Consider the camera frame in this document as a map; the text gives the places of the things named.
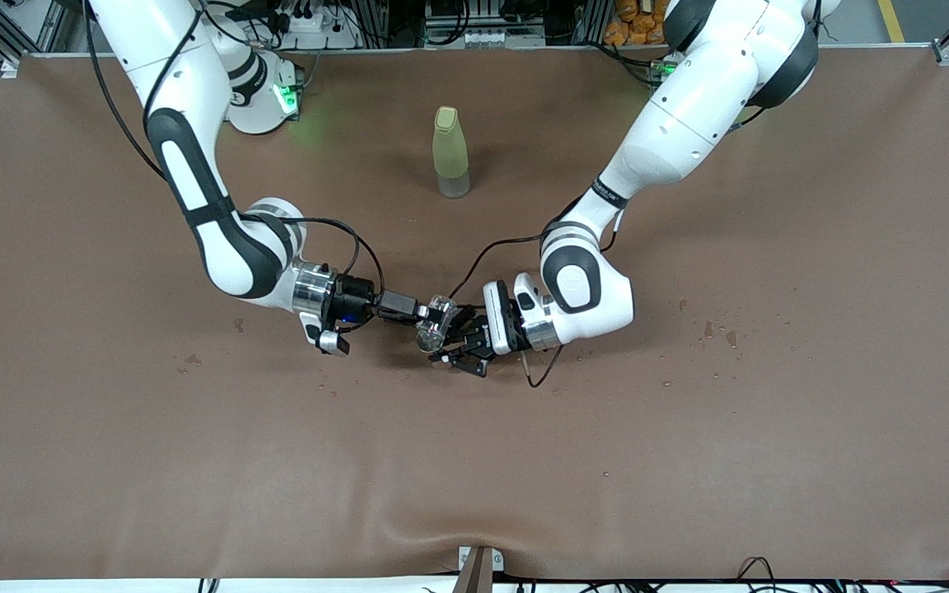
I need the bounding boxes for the brown table mat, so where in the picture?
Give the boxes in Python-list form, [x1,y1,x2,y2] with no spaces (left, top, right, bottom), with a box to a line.
[0,45,949,581]

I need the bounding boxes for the grey control box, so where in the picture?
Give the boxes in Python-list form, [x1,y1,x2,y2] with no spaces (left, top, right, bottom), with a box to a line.
[423,0,547,49]

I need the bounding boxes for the orange packaged snacks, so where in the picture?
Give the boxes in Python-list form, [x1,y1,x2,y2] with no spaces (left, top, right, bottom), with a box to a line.
[604,0,673,46]

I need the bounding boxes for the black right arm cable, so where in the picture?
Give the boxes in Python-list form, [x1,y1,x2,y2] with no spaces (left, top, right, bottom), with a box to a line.
[83,0,385,330]

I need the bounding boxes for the white table edge bracket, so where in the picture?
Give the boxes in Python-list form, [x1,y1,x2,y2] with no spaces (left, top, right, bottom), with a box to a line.
[458,545,505,574]

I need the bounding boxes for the brown slanted bar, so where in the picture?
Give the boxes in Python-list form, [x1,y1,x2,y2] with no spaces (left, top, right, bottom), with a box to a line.
[451,548,494,593]

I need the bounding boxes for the yellow-green frosted bottle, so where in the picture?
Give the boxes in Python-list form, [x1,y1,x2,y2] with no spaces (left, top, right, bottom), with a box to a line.
[432,105,472,199]

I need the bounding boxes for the clear glass measuring cup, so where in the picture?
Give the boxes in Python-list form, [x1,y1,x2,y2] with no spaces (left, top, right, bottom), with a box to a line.
[417,295,457,351]

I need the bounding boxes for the white power strip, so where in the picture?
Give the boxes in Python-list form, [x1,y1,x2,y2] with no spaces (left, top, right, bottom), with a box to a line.
[273,0,360,50]

